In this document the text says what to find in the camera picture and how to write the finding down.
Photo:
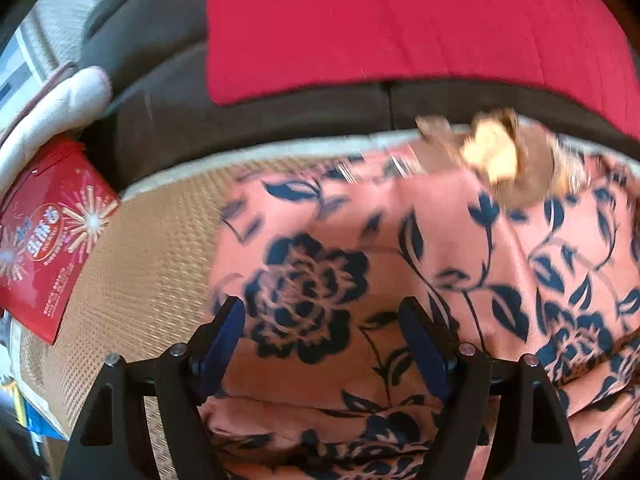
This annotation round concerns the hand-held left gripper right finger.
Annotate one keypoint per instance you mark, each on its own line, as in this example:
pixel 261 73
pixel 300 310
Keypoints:
pixel 422 345

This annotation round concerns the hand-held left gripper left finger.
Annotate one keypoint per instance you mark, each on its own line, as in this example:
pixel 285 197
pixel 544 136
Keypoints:
pixel 226 340

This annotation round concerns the orange floral garment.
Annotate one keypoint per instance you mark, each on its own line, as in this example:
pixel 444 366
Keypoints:
pixel 350 270

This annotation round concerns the woven bamboo mat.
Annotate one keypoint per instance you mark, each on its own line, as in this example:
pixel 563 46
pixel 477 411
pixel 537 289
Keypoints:
pixel 160 260

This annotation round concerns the brown and yellow cloth piece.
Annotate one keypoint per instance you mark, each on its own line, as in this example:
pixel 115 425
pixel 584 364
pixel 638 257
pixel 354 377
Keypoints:
pixel 492 157

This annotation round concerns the red printed gift box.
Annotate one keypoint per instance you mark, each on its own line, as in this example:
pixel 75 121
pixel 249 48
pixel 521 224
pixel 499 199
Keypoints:
pixel 45 230

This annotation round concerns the brown leather sofa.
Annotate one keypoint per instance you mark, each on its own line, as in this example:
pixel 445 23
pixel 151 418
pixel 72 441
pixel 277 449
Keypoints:
pixel 165 85

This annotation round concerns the white quilted blanket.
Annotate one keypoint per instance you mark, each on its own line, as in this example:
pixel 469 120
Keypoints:
pixel 55 105

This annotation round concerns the red blanket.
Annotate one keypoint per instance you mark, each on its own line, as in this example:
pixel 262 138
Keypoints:
pixel 400 25

